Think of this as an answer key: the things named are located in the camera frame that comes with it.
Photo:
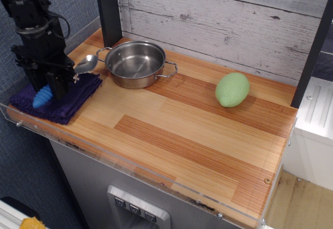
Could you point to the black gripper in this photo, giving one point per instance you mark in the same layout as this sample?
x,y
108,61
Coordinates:
x,y
42,55

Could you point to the blue handled metal spoon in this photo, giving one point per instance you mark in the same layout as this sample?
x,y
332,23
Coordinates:
x,y
44,95

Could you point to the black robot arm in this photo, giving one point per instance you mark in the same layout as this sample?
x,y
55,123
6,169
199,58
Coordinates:
x,y
26,13

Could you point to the violet folded cloth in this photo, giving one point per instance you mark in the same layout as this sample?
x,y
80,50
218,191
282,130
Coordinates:
x,y
58,111

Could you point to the clear acrylic table guard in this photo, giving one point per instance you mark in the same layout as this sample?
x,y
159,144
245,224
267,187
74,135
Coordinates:
x,y
225,159

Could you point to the stainless steel pot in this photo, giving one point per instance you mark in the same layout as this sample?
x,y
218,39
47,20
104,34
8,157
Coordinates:
x,y
135,64

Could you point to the grey cabinet with dispenser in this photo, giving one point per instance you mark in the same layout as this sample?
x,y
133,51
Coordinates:
x,y
113,198

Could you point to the yellow object bottom left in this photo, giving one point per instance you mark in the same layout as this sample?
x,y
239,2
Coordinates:
x,y
32,223

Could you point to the green plastic lime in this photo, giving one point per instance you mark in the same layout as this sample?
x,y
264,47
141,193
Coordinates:
x,y
232,89

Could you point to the white appliance at right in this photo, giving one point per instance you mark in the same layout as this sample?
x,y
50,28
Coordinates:
x,y
308,154

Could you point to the black vertical post left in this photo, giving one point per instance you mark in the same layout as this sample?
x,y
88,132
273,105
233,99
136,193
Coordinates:
x,y
110,21

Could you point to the black vertical post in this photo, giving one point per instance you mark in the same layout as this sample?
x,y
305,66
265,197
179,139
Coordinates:
x,y
315,50
110,21

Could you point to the black vertical post right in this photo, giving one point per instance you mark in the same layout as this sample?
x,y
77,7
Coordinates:
x,y
315,50

